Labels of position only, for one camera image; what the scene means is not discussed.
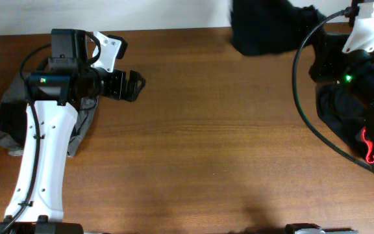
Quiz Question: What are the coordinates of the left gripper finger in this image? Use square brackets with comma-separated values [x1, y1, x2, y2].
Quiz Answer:
[125, 77, 146, 102]
[129, 70, 143, 81]

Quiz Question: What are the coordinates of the black Nike t-shirt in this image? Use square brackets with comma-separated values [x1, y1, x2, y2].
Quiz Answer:
[231, 0, 326, 57]

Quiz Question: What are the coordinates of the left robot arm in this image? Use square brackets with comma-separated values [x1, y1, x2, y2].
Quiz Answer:
[0, 29, 146, 233]

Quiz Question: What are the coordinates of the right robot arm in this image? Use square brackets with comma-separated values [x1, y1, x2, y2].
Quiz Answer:
[309, 29, 374, 163]

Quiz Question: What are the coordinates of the black folded shirt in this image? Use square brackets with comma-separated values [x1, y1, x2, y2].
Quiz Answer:
[0, 101, 27, 149]

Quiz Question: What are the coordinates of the black and red garment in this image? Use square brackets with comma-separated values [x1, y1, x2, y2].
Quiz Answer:
[316, 84, 368, 159]

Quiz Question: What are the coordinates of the right black cable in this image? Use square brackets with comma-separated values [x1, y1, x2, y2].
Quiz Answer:
[292, 8, 374, 186]

